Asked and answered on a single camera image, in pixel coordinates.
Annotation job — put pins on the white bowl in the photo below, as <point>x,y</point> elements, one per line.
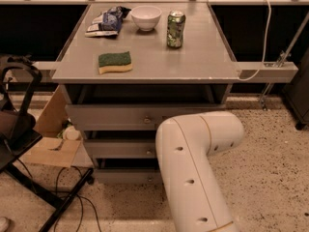
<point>146,17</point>

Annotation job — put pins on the green soda can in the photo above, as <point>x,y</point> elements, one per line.
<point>175,28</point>

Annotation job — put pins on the grey drawer cabinet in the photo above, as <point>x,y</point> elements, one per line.
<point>201,71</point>

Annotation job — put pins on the blue white snack bag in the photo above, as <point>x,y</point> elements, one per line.
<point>108,23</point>

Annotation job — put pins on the white round container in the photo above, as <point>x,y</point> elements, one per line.
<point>70,133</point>

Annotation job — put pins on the metal diagonal brace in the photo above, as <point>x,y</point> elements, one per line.
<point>281,60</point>

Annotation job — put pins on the grey top drawer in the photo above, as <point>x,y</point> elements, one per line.
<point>129,117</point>

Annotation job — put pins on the grey drawer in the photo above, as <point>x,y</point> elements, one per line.
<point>129,117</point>
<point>127,176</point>
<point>120,149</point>

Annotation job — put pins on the brown cardboard sheet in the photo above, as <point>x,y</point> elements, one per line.
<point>53,149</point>

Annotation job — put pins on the grey middle drawer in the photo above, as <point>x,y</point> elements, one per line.
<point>120,149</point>

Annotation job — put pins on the grey bottom drawer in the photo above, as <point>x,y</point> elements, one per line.
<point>127,176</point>

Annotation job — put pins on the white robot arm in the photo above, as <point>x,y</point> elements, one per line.
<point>183,144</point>

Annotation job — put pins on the black cart at right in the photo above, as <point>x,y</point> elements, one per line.
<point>297,93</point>

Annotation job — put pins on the green yellow sponge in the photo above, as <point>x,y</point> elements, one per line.
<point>114,62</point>

